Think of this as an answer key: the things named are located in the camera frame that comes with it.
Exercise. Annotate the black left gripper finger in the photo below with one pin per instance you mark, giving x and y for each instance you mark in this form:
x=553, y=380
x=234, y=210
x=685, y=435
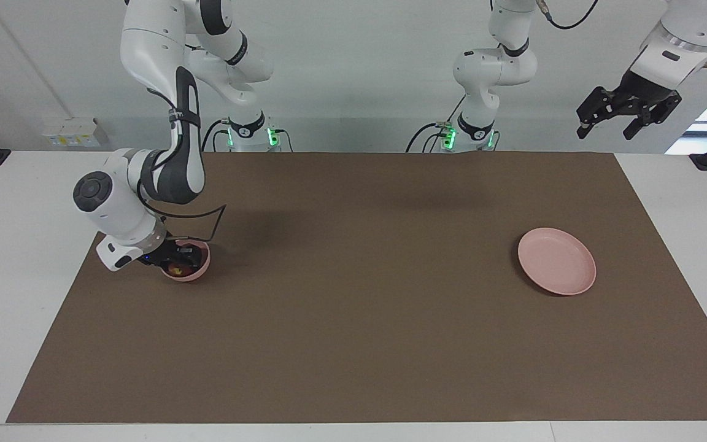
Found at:
x=593, y=110
x=651, y=113

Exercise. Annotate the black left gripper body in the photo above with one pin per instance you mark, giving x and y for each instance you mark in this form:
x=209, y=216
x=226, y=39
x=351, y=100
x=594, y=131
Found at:
x=643, y=89

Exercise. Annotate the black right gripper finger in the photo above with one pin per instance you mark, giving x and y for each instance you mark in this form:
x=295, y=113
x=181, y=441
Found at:
x=191, y=252
x=183, y=265

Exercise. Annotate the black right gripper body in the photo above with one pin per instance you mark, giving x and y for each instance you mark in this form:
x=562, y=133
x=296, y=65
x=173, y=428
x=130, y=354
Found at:
x=160, y=255

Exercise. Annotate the dark red apple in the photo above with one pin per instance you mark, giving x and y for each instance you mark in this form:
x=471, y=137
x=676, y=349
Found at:
x=177, y=269

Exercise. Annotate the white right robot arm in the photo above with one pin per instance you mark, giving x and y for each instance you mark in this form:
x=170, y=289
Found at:
x=157, y=43

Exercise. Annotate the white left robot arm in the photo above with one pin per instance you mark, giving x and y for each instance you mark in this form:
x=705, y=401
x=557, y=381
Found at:
x=494, y=67

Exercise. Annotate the pink bowl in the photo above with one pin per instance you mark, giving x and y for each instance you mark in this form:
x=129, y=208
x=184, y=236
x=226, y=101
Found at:
x=201, y=270

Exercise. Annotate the pink plate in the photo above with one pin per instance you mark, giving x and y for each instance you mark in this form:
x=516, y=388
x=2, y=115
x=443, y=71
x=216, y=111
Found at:
x=556, y=261

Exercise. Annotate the brown table mat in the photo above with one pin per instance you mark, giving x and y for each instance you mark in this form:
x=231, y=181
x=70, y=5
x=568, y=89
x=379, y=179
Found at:
x=341, y=319

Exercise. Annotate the white wall socket box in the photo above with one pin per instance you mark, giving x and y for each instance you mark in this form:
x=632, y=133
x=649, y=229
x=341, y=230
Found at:
x=74, y=132

